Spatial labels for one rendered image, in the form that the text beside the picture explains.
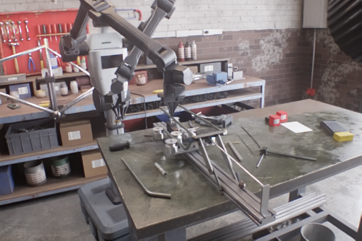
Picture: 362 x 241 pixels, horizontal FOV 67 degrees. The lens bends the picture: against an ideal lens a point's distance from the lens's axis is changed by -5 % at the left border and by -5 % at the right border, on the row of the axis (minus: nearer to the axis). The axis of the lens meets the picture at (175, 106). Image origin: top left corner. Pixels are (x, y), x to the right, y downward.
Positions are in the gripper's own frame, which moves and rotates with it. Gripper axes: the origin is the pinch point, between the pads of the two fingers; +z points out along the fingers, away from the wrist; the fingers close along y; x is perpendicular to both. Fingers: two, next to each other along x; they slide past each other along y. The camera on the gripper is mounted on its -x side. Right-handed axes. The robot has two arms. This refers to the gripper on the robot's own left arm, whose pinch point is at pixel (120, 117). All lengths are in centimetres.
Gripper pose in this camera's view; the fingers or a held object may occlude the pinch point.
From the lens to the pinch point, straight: 146.6
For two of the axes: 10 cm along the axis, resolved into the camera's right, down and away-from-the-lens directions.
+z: 0.4, 9.6, 2.8
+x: 2.6, -2.8, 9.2
